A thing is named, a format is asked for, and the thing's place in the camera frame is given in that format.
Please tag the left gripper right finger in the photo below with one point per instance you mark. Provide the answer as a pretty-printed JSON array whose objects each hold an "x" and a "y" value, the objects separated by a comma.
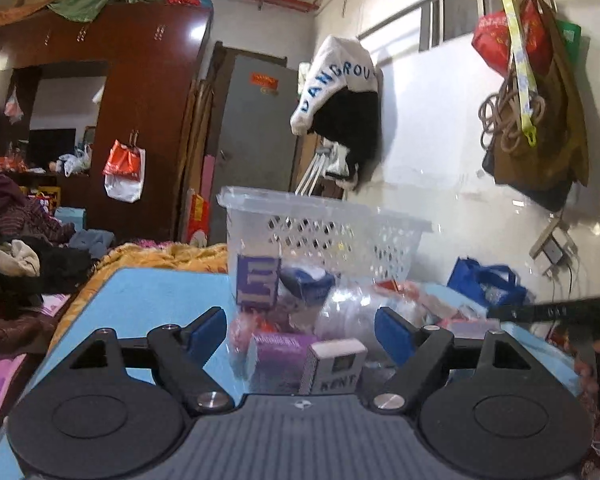
[{"x": 421, "y": 357}]

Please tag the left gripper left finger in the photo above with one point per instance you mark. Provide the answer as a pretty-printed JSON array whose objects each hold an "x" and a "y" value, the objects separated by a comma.
[{"x": 180, "y": 356}]

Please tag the clear plastic perforated basket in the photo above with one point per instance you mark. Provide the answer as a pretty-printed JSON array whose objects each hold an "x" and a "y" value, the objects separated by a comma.
[{"x": 353, "y": 240}]

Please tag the crumpled clear plastic bag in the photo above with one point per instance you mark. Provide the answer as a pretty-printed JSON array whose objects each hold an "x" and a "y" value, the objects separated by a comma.
[{"x": 349, "y": 312}]

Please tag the blue fabric tote bag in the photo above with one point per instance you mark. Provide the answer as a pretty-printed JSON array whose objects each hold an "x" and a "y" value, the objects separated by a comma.
[{"x": 489, "y": 286}]

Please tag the white Kent cigarette box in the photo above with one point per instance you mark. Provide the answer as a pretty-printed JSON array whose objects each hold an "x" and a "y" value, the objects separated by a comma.
[{"x": 332, "y": 367}]

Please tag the purple small box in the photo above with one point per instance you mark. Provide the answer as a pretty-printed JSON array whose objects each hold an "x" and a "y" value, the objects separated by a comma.
[{"x": 275, "y": 362}]

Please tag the blue white lettered box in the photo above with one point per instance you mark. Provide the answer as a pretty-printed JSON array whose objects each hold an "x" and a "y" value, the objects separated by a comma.
[{"x": 257, "y": 282}]

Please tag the brown hanging bag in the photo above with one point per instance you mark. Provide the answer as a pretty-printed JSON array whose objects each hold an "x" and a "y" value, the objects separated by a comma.
[{"x": 545, "y": 171}]

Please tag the dark clothes pile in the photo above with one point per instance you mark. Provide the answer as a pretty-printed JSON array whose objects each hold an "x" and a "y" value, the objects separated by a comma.
[{"x": 36, "y": 261}]

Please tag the red white plastic bag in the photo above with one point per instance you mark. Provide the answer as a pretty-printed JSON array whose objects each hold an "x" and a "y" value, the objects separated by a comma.
[{"x": 124, "y": 173}]

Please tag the grey metal door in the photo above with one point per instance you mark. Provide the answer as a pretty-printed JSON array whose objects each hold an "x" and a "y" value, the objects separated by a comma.
[{"x": 253, "y": 98}]

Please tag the dark red wooden wardrobe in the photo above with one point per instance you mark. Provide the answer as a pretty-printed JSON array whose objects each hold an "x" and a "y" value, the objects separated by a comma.
[{"x": 153, "y": 53}]

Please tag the white black hanging garment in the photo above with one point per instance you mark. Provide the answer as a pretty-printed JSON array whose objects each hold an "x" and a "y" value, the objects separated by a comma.
[{"x": 340, "y": 102}]

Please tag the red hanging plastic bag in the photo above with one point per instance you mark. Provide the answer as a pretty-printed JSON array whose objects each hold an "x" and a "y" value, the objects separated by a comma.
[{"x": 492, "y": 39}]

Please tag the wall power socket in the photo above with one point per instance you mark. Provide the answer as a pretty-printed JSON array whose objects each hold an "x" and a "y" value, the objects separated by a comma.
[{"x": 554, "y": 248}]

